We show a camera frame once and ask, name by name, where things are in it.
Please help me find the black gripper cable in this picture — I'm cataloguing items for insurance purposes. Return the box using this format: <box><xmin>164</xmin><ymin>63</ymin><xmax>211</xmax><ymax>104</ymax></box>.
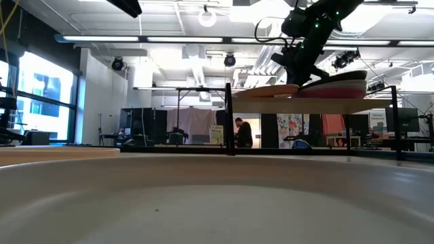
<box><xmin>254</xmin><ymin>16</ymin><xmax>289</xmax><ymax>45</ymax></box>

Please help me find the black computer monitor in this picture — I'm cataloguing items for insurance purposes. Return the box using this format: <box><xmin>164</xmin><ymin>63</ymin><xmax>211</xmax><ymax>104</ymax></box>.
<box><xmin>384</xmin><ymin>107</ymin><xmax>420</xmax><ymax>134</ymax></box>
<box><xmin>119</xmin><ymin>107</ymin><xmax>153</xmax><ymax>137</ymax></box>

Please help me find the dark green plate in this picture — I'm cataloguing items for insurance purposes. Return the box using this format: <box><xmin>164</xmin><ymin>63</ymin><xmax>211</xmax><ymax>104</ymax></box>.
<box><xmin>297</xmin><ymin>70</ymin><xmax>368</xmax><ymax>91</ymax></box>

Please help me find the colourful poster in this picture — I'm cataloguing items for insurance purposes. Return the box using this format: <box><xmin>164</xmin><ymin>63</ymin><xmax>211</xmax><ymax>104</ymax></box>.
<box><xmin>276</xmin><ymin>113</ymin><xmax>304</xmax><ymax>146</ymax></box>

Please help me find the magenta plate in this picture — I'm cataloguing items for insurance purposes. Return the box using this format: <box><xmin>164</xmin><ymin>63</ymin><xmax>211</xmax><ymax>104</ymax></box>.
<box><xmin>294</xmin><ymin>88</ymin><xmax>368</xmax><ymax>100</ymax></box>

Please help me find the wooden shelf with black legs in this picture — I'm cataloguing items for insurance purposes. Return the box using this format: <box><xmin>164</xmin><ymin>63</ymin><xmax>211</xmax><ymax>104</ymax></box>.
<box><xmin>224</xmin><ymin>82</ymin><xmax>405</xmax><ymax>161</ymax></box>

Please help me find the orange cloth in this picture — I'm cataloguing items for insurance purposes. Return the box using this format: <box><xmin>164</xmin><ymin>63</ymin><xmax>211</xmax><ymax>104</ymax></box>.
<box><xmin>321</xmin><ymin>114</ymin><xmax>346</xmax><ymax>136</ymax></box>

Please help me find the beige grey plate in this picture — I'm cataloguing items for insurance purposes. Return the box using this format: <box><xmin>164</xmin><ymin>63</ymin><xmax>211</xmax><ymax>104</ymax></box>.
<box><xmin>0</xmin><ymin>155</ymin><xmax>434</xmax><ymax>244</ymax></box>

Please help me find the yellow hanging cable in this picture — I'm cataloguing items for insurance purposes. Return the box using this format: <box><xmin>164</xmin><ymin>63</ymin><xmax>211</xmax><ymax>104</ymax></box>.
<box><xmin>0</xmin><ymin>0</ymin><xmax>21</xmax><ymax>99</ymax></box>

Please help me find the black metal gantry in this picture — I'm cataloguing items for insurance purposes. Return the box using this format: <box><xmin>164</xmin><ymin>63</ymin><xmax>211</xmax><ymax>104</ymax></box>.
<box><xmin>132</xmin><ymin>86</ymin><xmax>227</xmax><ymax>129</ymax></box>

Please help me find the person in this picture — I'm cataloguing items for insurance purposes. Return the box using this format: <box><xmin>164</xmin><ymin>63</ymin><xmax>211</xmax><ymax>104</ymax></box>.
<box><xmin>234</xmin><ymin>117</ymin><xmax>254</xmax><ymax>148</ymax></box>

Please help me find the white ring light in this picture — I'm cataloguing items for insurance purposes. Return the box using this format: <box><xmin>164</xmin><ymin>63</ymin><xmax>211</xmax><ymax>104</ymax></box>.
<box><xmin>198</xmin><ymin>9</ymin><xmax>218</xmax><ymax>28</ymax></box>

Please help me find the black aluminium table frame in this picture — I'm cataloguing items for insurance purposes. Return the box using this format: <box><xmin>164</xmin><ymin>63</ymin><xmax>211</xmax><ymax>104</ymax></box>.
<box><xmin>64</xmin><ymin>144</ymin><xmax>434</xmax><ymax>164</ymax></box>

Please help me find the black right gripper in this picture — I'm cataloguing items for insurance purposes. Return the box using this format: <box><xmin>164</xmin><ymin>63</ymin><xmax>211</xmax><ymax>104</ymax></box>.
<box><xmin>271</xmin><ymin>43</ymin><xmax>330</xmax><ymax>86</ymax></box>

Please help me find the long ceiling light fixture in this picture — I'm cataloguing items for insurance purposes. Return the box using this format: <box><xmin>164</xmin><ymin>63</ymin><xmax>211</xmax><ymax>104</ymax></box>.
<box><xmin>56</xmin><ymin>33</ymin><xmax>434</xmax><ymax>47</ymax></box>

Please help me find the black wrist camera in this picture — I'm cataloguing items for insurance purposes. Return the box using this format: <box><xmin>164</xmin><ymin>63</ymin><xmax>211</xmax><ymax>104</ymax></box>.
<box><xmin>280</xmin><ymin>7</ymin><xmax>308</xmax><ymax>38</ymax></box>

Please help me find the large window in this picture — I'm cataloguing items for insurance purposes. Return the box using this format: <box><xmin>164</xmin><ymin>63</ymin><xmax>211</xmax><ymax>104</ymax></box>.
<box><xmin>0</xmin><ymin>50</ymin><xmax>81</xmax><ymax>143</ymax></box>

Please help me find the dark storage box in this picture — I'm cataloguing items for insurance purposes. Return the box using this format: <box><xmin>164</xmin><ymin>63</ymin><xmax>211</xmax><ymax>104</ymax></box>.
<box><xmin>22</xmin><ymin>130</ymin><xmax>52</xmax><ymax>146</ymax></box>

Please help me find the peach plate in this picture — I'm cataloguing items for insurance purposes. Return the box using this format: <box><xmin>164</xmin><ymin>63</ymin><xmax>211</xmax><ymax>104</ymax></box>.
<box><xmin>0</xmin><ymin>146</ymin><xmax>121</xmax><ymax>167</ymax></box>

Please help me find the beige curtain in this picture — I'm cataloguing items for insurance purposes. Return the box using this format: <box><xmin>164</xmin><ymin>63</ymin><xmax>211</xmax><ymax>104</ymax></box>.
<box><xmin>166</xmin><ymin>107</ymin><xmax>218</xmax><ymax>143</ymax></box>

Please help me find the white printed sign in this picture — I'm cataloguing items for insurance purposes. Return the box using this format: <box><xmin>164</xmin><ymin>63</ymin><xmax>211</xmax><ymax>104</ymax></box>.
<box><xmin>368</xmin><ymin>110</ymin><xmax>387</xmax><ymax>135</ymax></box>

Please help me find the blue bag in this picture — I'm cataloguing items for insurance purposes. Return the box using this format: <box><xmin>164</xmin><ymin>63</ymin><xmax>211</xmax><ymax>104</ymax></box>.
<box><xmin>292</xmin><ymin>138</ymin><xmax>311</xmax><ymax>150</ymax></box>

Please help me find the yellow sign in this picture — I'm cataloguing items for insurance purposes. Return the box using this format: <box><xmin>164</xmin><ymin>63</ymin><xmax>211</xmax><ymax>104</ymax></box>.
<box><xmin>210</xmin><ymin>125</ymin><xmax>224</xmax><ymax>146</ymax></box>

